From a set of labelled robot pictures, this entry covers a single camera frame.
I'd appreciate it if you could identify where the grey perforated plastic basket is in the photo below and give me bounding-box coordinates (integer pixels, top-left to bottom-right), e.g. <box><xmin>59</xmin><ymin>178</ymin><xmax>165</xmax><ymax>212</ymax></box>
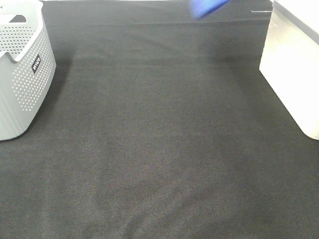
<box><xmin>0</xmin><ymin>0</ymin><xmax>56</xmax><ymax>141</ymax></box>

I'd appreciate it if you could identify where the white plastic storage box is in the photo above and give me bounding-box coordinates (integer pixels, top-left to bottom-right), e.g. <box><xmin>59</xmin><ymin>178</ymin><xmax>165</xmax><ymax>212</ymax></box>
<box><xmin>259</xmin><ymin>0</ymin><xmax>319</xmax><ymax>140</ymax></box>

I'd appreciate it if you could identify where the blue towel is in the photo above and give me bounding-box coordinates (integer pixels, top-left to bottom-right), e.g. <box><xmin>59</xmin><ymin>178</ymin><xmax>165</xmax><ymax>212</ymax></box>
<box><xmin>189</xmin><ymin>0</ymin><xmax>231</xmax><ymax>20</ymax></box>

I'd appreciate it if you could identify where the black fabric table cloth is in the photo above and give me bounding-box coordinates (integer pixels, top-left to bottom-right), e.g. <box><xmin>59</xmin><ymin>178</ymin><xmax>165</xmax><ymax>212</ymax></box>
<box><xmin>0</xmin><ymin>0</ymin><xmax>319</xmax><ymax>239</ymax></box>

